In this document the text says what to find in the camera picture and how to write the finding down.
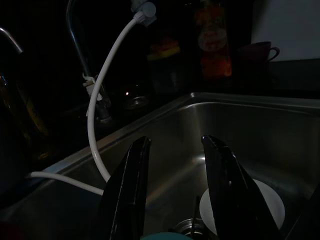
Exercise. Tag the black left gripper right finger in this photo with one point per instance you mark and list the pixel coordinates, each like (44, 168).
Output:
(232, 200)

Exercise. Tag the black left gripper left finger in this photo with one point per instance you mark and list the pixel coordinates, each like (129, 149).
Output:
(125, 200)

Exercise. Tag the teal plate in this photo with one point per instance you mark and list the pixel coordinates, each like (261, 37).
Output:
(165, 236)

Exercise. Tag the white bowl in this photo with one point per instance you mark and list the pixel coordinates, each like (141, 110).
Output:
(270, 205)

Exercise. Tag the steel sink drain strainer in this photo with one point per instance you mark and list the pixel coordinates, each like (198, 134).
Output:
(185, 227)

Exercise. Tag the stainless steel sink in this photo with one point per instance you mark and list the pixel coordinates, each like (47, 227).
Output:
(175, 130)

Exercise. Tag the round steel countertop cap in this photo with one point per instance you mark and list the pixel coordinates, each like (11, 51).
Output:
(136, 101)

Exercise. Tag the black sponge holder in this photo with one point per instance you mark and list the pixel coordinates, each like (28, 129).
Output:
(166, 77)

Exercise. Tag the purple cup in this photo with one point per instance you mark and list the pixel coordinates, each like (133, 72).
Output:
(255, 53)

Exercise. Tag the yellow and pink sponge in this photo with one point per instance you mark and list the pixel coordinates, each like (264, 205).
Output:
(163, 50)

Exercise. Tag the orange soap pump bottle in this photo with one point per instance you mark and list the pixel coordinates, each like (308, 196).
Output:
(215, 45)

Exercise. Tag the chrome gooseneck faucet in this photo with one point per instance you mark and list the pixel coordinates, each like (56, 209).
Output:
(146, 11)

